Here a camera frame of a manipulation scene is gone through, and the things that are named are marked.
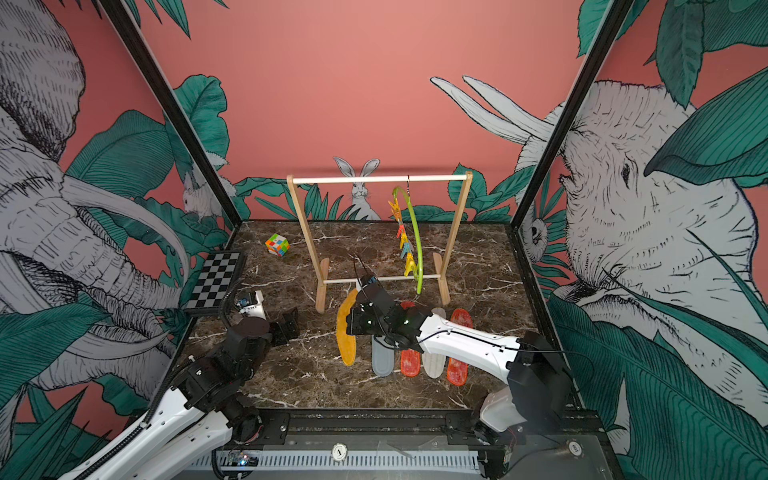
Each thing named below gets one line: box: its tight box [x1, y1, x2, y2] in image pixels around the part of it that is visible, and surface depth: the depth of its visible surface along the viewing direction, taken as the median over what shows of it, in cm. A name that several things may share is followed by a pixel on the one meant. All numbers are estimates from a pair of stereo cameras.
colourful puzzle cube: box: [265, 233, 291, 257], surface depth 110 cm
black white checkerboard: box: [184, 250, 246, 315], surface depth 100 cm
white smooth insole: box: [371, 334, 395, 377], surface depth 85 cm
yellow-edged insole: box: [336, 288, 359, 367], surface depth 79 cm
